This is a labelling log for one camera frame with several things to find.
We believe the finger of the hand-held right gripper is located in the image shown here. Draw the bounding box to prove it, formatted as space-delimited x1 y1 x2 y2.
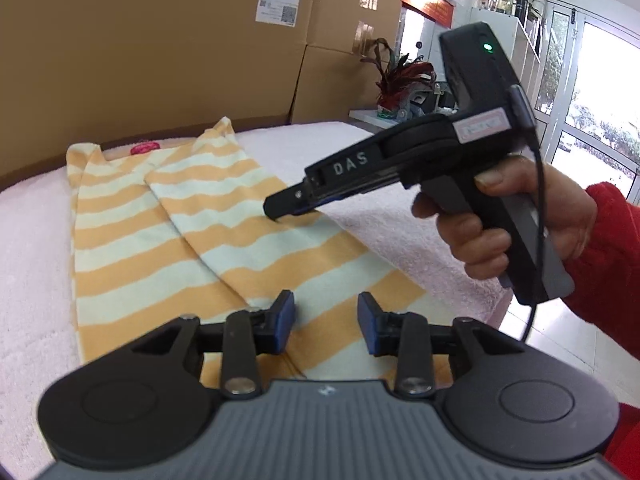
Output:
263 182 321 222

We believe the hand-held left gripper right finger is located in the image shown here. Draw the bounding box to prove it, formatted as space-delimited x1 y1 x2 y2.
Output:
357 292 521 401

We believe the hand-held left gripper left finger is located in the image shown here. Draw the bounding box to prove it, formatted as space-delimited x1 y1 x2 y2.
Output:
127 290 296 401

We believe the orange white striped garment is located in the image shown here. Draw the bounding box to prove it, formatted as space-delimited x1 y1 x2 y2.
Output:
66 116 428 391

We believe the person's right hand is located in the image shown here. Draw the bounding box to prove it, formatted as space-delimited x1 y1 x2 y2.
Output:
412 157 598 281

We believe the white cabinet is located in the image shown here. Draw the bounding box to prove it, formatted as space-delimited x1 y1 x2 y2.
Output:
470 7 548 111

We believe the manual sealing machine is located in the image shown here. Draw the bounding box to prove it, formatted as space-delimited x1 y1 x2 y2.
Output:
397 82 456 122

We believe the red leafed plant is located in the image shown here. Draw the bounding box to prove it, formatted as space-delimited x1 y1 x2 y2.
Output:
360 37 436 116

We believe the plain cardboard box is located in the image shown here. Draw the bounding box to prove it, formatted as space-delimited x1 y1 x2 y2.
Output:
290 42 401 126

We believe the glass door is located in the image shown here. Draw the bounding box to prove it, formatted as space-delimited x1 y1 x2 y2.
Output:
532 0 640 206

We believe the large labelled cardboard box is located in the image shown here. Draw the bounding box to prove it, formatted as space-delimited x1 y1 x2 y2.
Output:
0 0 321 181

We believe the pink fleece blanket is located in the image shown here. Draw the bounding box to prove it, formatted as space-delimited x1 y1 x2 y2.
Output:
0 120 516 461

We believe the person's red clothing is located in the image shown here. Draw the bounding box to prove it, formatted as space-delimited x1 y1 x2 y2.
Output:
602 400 640 478

